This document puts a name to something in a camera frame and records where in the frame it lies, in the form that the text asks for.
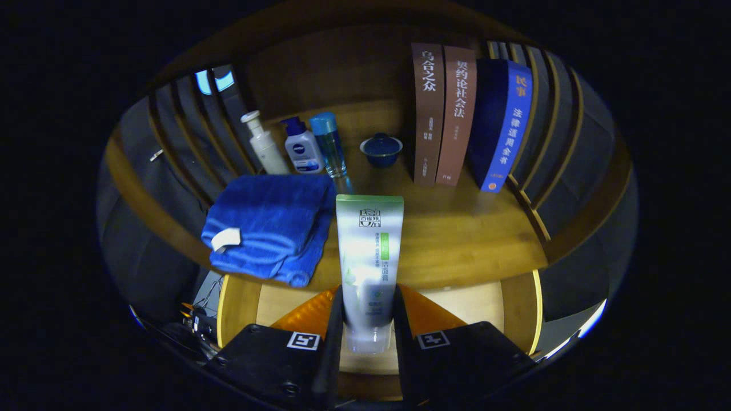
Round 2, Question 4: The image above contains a white pump bottle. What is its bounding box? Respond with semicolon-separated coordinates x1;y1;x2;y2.
240;110;291;175

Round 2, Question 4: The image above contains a blue lidded teacup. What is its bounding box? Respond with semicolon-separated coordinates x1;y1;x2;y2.
359;133;404;168

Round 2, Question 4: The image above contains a wooden cabinet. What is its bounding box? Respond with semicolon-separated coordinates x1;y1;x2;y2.
103;0;634;400

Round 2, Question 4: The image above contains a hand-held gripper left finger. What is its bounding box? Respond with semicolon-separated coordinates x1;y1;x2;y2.
208;284;345;411

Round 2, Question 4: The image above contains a blue towel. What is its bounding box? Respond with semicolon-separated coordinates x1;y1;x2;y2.
201;174;338;288

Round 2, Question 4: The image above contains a blue book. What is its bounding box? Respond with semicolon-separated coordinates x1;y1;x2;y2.
468;57;534;193

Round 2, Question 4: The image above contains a wooden countertop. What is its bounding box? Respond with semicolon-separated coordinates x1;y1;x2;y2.
197;103;549;292

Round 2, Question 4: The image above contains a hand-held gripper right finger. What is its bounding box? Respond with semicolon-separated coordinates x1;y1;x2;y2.
392;284;539;411

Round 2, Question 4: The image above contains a dark brown book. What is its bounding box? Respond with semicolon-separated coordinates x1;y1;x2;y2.
411;42;445;188

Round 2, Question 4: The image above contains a reddish brown book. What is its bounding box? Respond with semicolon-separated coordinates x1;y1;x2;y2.
435;46;477;187

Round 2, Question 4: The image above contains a white green cleanser tube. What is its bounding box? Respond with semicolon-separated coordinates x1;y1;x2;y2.
336;194;404;353

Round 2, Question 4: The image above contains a clear teal bottle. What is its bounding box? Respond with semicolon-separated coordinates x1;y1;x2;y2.
309;112;348;178

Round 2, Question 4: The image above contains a white bottle with blue cap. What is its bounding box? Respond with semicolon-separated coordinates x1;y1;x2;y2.
281;116;326;174

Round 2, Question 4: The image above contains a wooden drawer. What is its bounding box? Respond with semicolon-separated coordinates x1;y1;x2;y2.
216;268;543;400

